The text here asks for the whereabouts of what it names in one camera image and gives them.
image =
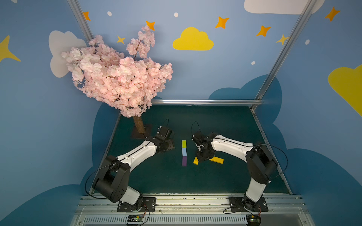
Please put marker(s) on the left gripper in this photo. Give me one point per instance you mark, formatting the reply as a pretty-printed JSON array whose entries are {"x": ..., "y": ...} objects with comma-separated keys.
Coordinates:
[{"x": 168, "y": 142}]

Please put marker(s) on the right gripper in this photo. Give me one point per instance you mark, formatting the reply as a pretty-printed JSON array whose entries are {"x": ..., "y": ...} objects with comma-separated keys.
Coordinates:
[{"x": 203, "y": 153}]

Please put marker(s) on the purple block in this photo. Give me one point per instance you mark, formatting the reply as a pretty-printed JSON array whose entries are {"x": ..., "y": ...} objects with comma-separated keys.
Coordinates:
[{"x": 184, "y": 161}]

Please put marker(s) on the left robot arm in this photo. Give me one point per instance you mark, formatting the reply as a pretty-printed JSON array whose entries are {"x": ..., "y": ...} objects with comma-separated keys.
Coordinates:
[{"x": 112, "y": 178}]

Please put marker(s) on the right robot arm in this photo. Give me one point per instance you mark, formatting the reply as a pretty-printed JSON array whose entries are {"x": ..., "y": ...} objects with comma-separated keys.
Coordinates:
[{"x": 261, "y": 163}]

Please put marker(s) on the orange yellow long block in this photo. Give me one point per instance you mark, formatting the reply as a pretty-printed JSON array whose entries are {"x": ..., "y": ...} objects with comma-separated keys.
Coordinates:
[{"x": 217, "y": 160}]

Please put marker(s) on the pink blossom artificial tree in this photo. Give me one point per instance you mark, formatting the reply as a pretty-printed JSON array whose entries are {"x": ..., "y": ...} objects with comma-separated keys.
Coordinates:
[{"x": 128, "y": 83}]

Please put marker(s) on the left circuit board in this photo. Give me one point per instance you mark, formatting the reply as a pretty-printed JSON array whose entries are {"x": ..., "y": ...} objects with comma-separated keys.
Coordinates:
[{"x": 135, "y": 219}]

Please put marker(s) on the circuit board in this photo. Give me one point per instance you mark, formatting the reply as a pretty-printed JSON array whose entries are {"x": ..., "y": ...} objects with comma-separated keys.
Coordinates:
[
  {"x": 252, "y": 220},
  {"x": 135, "y": 219}
]

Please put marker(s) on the right circuit board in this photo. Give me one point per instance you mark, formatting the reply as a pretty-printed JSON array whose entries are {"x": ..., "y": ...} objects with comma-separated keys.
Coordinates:
[{"x": 252, "y": 220}]

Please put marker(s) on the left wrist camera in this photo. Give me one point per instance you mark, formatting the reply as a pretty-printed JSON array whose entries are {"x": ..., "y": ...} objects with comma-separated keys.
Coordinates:
[{"x": 164, "y": 132}]

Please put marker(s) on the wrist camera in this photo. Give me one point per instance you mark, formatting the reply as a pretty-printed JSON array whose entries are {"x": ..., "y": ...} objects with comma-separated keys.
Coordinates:
[
  {"x": 198, "y": 138},
  {"x": 164, "y": 132}
]

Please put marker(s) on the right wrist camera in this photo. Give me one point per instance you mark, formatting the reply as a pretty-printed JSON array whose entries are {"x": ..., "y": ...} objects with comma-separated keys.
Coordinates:
[{"x": 198, "y": 138}]

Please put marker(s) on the dark tree base plate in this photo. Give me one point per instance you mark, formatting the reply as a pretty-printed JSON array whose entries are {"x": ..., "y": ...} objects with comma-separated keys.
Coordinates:
[{"x": 148, "y": 131}]

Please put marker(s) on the horizontal back frame bar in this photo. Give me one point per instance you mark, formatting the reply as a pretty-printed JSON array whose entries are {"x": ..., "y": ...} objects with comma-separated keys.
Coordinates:
[{"x": 205, "y": 102}]

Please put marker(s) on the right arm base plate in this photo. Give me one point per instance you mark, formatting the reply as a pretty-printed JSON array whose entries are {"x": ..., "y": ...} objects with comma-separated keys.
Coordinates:
[{"x": 244, "y": 204}]

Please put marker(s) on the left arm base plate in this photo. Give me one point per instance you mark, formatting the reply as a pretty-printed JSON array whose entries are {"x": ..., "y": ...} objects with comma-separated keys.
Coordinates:
[{"x": 147, "y": 204}]

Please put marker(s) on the right frame post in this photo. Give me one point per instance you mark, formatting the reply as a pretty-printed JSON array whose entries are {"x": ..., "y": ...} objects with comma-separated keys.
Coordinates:
[{"x": 293, "y": 36}]

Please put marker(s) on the frame post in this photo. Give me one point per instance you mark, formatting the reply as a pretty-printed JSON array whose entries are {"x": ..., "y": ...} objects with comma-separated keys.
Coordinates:
[
  {"x": 293, "y": 36},
  {"x": 78, "y": 13}
]

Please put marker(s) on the aluminium front rail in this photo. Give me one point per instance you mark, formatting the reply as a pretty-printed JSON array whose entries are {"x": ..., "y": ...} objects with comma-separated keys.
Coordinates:
[{"x": 195, "y": 210}]

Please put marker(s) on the left frame post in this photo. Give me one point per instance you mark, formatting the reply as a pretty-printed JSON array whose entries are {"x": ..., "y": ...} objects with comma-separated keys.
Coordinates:
[{"x": 78, "y": 13}]

